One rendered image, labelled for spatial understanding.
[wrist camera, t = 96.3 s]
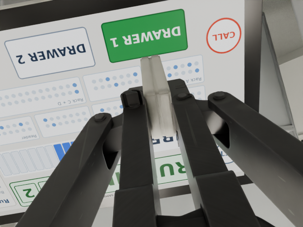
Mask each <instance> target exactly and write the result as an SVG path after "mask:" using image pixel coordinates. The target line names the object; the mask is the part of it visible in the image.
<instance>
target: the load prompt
mask: <svg viewBox="0 0 303 227"><path fill-rule="evenodd" d="M155 163H156V173H157V181H158V185H160V184H166V183H172V182H179V181H185V180H188V178H187V174H186V171H185V167H184V163H183V159H182V155H181V154H174V155H169V156H163V157H158V158H155ZM119 174H120V164H118V165H117V166H116V169H115V171H114V174H113V176H112V179H111V181H110V183H109V186H108V188H107V191H106V194H107V193H112V192H115V191H116V190H119ZM49 177H50V176H46V177H39V178H33V179H28V180H22V181H17V182H9V183H8V185H9V186H10V189H11V190H12V192H13V194H14V196H15V197H16V199H17V201H18V203H19V204H20V206H21V208H23V207H28V206H29V205H30V204H31V203H32V201H33V200H34V199H35V197H36V195H37V194H38V193H39V191H40V190H41V188H42V187H43V186H44V184H45V182H46V181H47V180H48V178H49Z"/></svg>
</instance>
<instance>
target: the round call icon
mask: <svg viewBox="0 0 303 227"><path fill-rule="evenodd" d="M204 33H205V46H206V58H208V57H213V56H219V55H224V54H231V53H236V52H241V51H243V13H240V14H234V15H229V16H224V17H218V18H211V19H206V20H204Z"/></svg>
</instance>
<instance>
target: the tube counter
mask: <svg viewBox="0 0 303 227"><path fill-rule="evenodd" d="M74 141H75V139H74V140H68V141H61V142H56V143H50V144H45V145H38V146H32V147H27V148H21V149H16V150H9V151H4V152H0V171H1V172H2V174H3V176H4V178H6V177H13V176H18V175H24V174H30V173H36V172H42V171H48V170H53V169H55V168H56V167H57V165H58V164H59V162H60V161H61V159H62V158H63V156H64V155H65V154H66V152H67V151H68V149H69V148H70V146H71V145H72V143H73V142H74Z"/></svg>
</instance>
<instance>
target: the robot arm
mask: <svg viewBox="0 0 303 227"><path fill-rule="evenodd" d="M140 63H141V73H142V86H137V87H132V88H129V89H128V90H127V91H124V92H123V93H121V95H120V98H121V102H122V106H123V113H121V114H120V115H117V116H115V117H112V116H111V114H110V113H97V114H95V115H94V116H92V117H91V118H90V119H89V120H88V122H87V123H86V125H85V126H84V128H83V129H82V130H81V132H80V133H79V135H78V136H77V138H76V139H75V141H74V142H73V143H72V145H71V146H70V148H69V149H68V151H67V152H66V154H65V155H64V156H63V158H62V159H61V161H60V162H59V164H58V165H57V167H56V168H55V169H54V171H53V173H52V174H51V175H50V177H49V178H48V180H47V181H46V182H45V184H44V186H43V187H42V188H41V190H40V191H39V193H38V194H37V195H36V197H35V199H34V200H33V201H32V203H31V204H30V205H29V207H28V209H27V210H26V212H25V213H24V214H23V216H22V217H21V218H20V220H19V222H18V223H17V224H16V226H15V227H92V224H93V222H94V220H95V217H96V215H97V212H98V210H99V207H100V205H101V203H102V200H103V198H104V196H105V193H106V191H107V188H108V186H109V183H110V181H111V179H112V176H113V174H114V171H115V169H116V166H117V164H118V162H119V159H120V174H119V190H116V191H115V196H114V209H113V222H112V227H275V226H274V225H272V224H270V223H269V222H267V221H266V220H264V219H262V218H260V217H258V216H256V215H255V213H254V211H253V209H252V207H251V205H250V203H249V201H248V199H247V197H246V195H245V193H244V191H243V189H242V187H241V185H240V183H239V181H238V179H237V177H236V175H235V173H234V171H233V170H228V169H227V166H226V164H225V162H224V160H223V158H222V156H221V154H220V151H219V149H218V147H217V145H218V146H219V147H220V148H221V149H222V150H223V151H224V152H225V153H226V154H227V155H228V156H229V157H230V158H231V160H232V161H233V162H234V163H235V164H236V165H237V166H238V167H239V168H240V169H241V170H242V171H243V172H244V173H245V174H246V175H247V176H248V177H249V179H250V180H251V181H252V182H253V183H254V184H255V185H256V186H257V187H258V188H259V189H260V190H261V191H262V192H263V193H264V194H265V195H266V196H267V197H268V199H269V200H270V201H271V202H272V203H273V204H274V205H275V206H276V207H277V208H278V209H279V210H280V211H281V212H282V213H283V214H284V215H285V217H286V218H288V219H289V220H290V221H291V222H292V223H293V224H294V226H295V227H303V142H301V141H300V140H299V139H297V138H296V137H294V136H293V135H291V134H289V133H288V132H287V131H285V130H284V129H282V128H280V127H279V126H278V125H276V124H275V123H273V122H272V121H270V120H269V119H267V118H266V117H264V116H263V115H261V114H260V113H258V112H257V111H255V110H254V109H252V108H251V107H249V106H248V105H246V104H245V103H244V102H242V101H240V100H239V99H237V98H236V97H234V96H233V95H232V94H230V93H228V92H224V91H217V92H213V93H211V94H210V95H208V98H207V100H197V99H195V97H194V95H193V94H191V93H190V92H189V90H188V88H187V86H186V83H185V81H184V80H182V79H180V78H179V79H174V80H169V81H167V79H166V76H165V72H164V69H163V66H162V62H161V59H160V56H158V55H152V56H151V57H150V58H149V57H148V56H147V57H142V59H140ZM175 134H176V135H177V141H178V147H180V151H181V155H182V159H183V163H184V167H185V171H186V174H187V178H188V183H189V187H190V191H191V194H192V198H193V202H194V206H195V210H194V211H192V212H190V213H187V214H185V215H182V216H165V215H162V214H161V204H160V196H159V189H158V181H157V173H156V163H155V156H154V149H153V141H152V138H154V140H155V139H161V138H162V137H163V136H166V137H171V136H175Z"/></svg>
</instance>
